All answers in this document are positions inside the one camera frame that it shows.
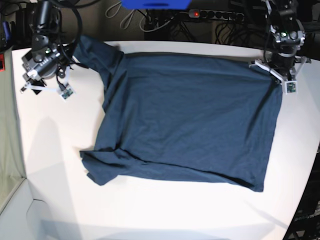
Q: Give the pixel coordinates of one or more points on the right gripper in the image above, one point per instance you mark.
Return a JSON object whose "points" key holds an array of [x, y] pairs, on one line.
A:
{"points": [[36, 73]]}

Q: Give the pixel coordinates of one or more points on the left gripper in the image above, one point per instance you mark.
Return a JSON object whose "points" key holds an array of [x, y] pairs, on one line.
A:
{"points": [[282, 68]]}

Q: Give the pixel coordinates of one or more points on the dark blue t-shirt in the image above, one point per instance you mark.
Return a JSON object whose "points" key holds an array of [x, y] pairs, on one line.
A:
{"points": [[181, 117]]}

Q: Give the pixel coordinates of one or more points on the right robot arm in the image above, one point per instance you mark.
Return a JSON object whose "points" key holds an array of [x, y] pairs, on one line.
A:
{"points": [[47, 32]]}

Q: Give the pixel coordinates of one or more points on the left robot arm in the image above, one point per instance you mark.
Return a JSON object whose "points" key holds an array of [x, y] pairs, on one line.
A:
{"points": [[285, 37]]}

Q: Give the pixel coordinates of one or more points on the red box at left edge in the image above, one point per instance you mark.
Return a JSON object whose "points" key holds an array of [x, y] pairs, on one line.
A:
{"points": [[2, 62]]}

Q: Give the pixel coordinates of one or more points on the blue cylinder at left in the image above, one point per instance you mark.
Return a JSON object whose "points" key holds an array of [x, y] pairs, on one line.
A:
{"points": [[7, 30]]}

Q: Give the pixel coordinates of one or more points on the black power strip red light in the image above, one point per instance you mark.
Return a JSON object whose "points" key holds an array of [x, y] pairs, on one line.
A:
{"points": [[216, 15]]}

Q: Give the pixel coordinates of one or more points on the blue overhead box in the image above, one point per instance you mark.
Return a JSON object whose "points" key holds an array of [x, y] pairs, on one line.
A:
{"points": [[156, 4]]}

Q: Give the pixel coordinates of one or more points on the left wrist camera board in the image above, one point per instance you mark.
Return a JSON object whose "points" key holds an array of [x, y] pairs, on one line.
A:
{"points": [[290, 87]]}

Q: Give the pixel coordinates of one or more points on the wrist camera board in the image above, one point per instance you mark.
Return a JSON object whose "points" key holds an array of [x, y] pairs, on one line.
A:
{"points": [[290, 87], [66, 93]]}

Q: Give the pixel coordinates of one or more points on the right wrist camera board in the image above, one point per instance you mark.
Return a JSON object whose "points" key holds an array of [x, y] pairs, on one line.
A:
{"points": [[66, 93]]}

